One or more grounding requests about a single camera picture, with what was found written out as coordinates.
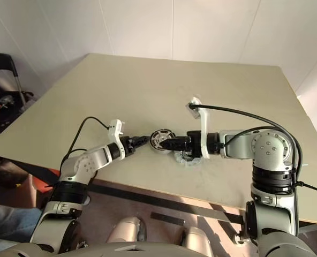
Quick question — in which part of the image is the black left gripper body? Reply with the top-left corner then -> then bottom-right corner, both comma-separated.
120,135 -> 137,158

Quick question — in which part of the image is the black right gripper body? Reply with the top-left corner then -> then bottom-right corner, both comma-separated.
185,130 -> 202,159

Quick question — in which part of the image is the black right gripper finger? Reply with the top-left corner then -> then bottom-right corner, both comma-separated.
162,136 -> 191,146
161,143 -> 191,152

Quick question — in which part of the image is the round black-white tape roll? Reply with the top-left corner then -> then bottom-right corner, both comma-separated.
150,129 -> 174,152

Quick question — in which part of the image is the black floor strip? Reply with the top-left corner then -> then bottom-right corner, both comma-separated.
150,211 -> 185,225

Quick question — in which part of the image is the rounded beige robot leg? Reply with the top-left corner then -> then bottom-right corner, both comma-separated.
181,226 -> 212,248
107,216 -> 147,244

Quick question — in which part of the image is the red plastic stool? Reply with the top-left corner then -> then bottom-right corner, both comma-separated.
27,173 -> 55,194

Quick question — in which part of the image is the grey robot torso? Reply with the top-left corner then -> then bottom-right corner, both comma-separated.
72,240 -> 194,257

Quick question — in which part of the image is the black bag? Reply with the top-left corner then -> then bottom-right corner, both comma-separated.
0,156 -> 31,190

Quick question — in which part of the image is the person's blue jeans leg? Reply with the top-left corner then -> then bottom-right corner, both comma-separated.
0,205 -> 43,243

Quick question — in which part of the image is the black folding chair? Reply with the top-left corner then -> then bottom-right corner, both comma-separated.
0,52 -> 35,134

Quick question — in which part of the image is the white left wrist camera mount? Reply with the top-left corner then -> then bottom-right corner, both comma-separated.
107,119 -> 126,160

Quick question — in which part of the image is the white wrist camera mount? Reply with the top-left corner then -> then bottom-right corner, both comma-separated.
186,95 -> 212,161
107,119 -> 126,160

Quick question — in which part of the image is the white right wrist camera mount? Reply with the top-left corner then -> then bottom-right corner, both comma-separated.
186,95 -> 212,161

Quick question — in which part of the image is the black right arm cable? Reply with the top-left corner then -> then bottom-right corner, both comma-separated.
190,103 -> 305,188

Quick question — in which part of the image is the black metal table rail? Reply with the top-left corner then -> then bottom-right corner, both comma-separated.
87,179 -> 246,224

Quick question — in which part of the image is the black cable tie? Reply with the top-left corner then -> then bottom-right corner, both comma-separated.
292,180 -> 317,195

